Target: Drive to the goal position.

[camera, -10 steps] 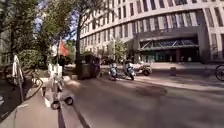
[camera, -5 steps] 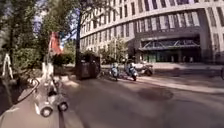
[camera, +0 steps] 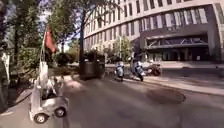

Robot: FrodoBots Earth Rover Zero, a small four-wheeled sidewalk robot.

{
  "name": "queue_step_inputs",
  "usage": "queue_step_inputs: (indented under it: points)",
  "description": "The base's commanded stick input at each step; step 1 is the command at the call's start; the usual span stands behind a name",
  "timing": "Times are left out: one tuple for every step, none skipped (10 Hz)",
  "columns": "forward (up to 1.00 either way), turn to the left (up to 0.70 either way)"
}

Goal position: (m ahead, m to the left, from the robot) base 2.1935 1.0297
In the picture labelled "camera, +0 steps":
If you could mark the white and blue scooter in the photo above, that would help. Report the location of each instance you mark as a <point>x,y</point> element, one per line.
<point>137,70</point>
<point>119,70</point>

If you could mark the small green tree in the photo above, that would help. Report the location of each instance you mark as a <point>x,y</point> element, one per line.
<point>123,47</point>

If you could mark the dark box-shaped kiosk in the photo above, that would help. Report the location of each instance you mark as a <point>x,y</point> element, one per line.
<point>92,66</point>

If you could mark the tall tree with dark trunk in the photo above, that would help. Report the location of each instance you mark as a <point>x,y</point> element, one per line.
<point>81,43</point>

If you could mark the grey paved path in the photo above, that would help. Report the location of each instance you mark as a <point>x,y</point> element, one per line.
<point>110,106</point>

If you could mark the red scooter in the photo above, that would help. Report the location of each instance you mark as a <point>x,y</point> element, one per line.
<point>154,70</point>

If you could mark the green bushes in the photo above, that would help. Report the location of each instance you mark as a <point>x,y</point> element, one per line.
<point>64,59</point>

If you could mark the curved building with entrance canopy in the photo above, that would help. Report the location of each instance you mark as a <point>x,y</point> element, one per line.
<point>160,30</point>

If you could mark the round manhole cover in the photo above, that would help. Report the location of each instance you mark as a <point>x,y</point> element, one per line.
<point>165,96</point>

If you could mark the stone kerb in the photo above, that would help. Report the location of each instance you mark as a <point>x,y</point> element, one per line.
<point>173,86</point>

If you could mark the small white robot with flag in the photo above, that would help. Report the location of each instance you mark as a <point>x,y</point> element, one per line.
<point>46,104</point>

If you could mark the group of shaded trees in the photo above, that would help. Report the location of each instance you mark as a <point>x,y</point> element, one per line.
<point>20,36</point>

